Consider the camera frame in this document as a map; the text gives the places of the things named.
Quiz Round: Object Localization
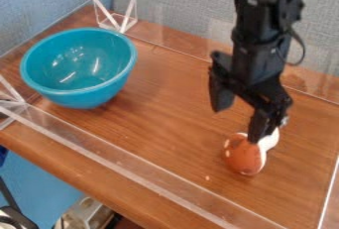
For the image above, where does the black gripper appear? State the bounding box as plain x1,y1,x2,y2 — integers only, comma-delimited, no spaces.
208,30,292,144

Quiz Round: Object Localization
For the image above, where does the brown and white mushroom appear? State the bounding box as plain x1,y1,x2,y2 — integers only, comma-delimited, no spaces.
224,128,279,175

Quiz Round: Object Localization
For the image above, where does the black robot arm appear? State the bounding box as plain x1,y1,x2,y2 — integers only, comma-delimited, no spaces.
210,0,304,144

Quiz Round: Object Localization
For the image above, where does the blue bowl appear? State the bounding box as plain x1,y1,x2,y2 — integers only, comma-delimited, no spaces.
20,27,138,109

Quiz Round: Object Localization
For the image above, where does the clear acrylic back barrier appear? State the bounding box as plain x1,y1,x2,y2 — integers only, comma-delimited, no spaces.
110,0,339,105

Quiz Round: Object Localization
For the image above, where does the clear acrylic barrier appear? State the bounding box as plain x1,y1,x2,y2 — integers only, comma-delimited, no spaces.
110,0,339,105
0,74,286,229

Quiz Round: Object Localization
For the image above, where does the clear acrylic front barrier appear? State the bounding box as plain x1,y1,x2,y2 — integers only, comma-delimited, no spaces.
0,74,286,229

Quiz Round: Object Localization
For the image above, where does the white object under table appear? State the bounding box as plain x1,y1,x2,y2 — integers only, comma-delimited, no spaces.
54,196,114,229

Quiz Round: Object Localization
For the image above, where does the black stand leg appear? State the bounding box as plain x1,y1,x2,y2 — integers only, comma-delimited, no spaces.
0,176,40,229

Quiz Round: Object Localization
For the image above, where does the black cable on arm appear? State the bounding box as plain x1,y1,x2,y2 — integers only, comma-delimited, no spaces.
276,29,307,67

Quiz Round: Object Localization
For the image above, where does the clear acrylic corner bracket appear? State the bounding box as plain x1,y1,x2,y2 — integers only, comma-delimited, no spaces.
92,0,138,34

